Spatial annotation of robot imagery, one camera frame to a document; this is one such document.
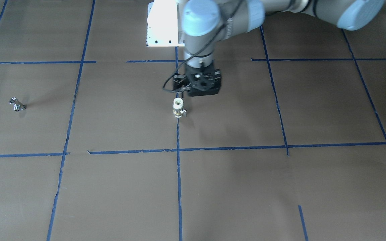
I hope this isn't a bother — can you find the white brass PPR fitting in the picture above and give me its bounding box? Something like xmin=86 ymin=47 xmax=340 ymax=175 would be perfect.
xmin=173 ymin=97 xmax=187 ymax=118

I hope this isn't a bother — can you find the metal valve fitting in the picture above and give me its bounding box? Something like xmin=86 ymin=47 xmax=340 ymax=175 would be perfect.
xmin=9 ymin=97 xmax=26 ymax=112

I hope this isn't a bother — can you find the white pillar with base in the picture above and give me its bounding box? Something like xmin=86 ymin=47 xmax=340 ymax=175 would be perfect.
xmin=146 ymin=0 xmax=187 ymax=47

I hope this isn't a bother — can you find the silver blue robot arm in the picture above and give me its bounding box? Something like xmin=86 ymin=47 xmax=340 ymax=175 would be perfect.
xmin=168 ymin=0 xmax=384 ymax=97

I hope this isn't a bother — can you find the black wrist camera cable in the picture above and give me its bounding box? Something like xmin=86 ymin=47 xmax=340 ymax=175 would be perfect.
xmin=162 ymin=50 xmax=220 ymax=93

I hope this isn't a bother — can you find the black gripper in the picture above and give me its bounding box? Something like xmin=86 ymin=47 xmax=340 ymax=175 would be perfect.
xmin=174 ymin=62 xmax=221 ymax=97

